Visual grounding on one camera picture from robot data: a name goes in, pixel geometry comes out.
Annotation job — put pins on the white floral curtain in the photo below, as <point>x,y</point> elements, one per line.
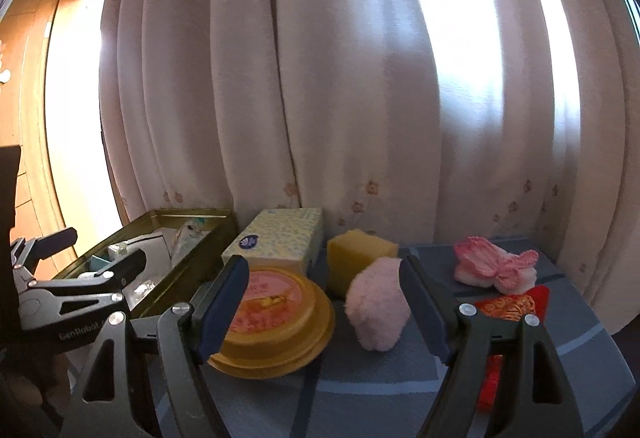
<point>350,67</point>

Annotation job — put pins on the round gold tin pink lid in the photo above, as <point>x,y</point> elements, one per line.
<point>280,313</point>

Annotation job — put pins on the pink fluffy cloth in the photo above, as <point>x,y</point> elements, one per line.
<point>375,308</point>

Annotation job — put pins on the blue plaid tablecloth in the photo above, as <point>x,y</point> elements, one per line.
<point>380,388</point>

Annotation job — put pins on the gold metal tin box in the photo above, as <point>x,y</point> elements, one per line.
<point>200,263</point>

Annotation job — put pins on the yellow floral tissue pack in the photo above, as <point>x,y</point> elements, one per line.
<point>280,233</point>

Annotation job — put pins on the clear plastic packet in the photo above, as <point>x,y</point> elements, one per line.
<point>187,233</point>

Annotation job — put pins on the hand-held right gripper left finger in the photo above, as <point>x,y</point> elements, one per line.
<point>225,303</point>

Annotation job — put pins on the wooden door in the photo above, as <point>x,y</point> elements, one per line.
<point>25,67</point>

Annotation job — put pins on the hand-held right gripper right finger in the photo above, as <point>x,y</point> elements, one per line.
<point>425,303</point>

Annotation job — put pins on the red envelope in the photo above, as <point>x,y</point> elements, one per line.
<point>510,305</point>

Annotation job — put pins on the pink knitted cloth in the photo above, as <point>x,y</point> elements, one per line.
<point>485,263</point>

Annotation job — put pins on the yellow sponge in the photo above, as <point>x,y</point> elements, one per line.
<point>360,253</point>

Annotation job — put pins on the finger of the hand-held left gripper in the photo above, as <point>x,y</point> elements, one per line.
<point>55,243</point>
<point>117,270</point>

